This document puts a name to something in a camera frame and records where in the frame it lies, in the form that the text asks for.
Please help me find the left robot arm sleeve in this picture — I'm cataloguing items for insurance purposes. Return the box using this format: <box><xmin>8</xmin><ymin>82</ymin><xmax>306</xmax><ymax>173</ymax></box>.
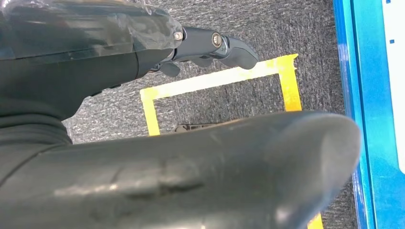
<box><xmin>0</xmin><ymin>107</ymin><xmax>74</xmax><ymax>186</ymax></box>

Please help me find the yellow floor tape square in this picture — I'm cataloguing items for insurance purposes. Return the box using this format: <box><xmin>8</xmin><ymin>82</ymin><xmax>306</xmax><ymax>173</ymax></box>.
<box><xmin>140</xmin><ymin>53</ymin><xmax>324</xmax><ymax>229</ymax></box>

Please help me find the blue metal shelf rack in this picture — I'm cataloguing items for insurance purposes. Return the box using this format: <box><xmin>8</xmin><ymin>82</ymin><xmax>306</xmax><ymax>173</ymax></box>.
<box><xmin>332</xmin><ymin>0</ymin><xmax>405</xmax><ymax>229</ymax></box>

